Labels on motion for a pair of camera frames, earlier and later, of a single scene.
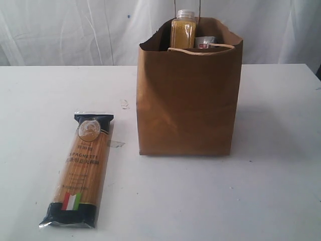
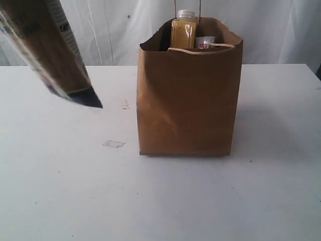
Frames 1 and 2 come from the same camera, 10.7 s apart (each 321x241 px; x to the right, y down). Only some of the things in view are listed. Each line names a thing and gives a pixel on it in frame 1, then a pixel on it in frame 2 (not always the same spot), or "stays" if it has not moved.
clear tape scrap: [124, 105] stays
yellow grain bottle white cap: [183, 30] stays
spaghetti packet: [74, 201] → [41, 32]
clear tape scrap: [116, 144] stays
